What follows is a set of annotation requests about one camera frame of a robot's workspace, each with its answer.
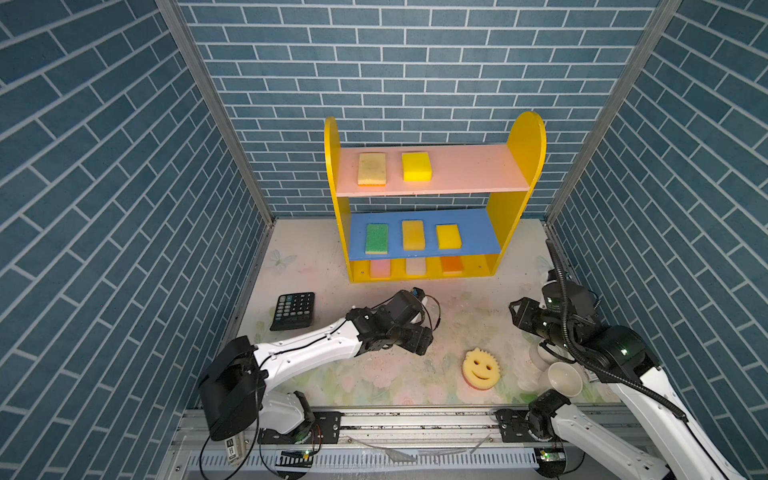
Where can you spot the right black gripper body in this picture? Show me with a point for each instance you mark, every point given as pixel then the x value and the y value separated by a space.
pixel 533 318

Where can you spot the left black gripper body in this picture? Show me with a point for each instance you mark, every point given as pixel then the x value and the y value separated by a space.
pixel 410 337

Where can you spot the beige pale pink sponge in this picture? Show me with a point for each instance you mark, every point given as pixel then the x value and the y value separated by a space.
pixel 416 267

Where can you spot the orange sponge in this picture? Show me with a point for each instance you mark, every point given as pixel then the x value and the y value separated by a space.
pixel 452 265

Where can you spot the green sponge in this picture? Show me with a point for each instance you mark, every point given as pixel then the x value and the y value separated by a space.
pixel 376 239

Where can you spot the yellow sponge rectangle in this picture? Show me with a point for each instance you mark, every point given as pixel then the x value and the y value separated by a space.
pixel 413 236

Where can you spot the bright yellow sponge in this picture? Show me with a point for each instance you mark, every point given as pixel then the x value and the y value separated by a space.
pixel 416 167
pixel 448 237

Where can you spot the pale yellow tan sponge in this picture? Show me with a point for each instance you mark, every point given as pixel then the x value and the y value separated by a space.
pixel 372 169

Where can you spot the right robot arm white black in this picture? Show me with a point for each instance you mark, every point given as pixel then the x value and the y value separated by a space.
pixel 686 451

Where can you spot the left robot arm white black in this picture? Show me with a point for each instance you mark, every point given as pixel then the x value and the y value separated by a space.
pixel 239 388

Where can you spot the yellow shelf pink blue boards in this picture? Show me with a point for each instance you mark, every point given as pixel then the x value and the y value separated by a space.
pixel 507 173

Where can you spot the white bowl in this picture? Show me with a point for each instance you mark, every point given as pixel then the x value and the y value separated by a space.
pixel 565 378

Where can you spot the smiley face round sponge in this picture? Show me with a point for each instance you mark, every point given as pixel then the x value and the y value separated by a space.
pixel 480 369

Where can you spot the black calculator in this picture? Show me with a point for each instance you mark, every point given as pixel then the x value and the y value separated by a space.
pixel 293 311

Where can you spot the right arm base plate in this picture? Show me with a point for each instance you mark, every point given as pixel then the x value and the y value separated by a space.
pixel 510 427

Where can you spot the aluminium front rail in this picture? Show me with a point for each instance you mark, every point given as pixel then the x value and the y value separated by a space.
pixel 399 443

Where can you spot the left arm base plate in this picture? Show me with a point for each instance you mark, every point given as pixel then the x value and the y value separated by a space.
pixel 325 429

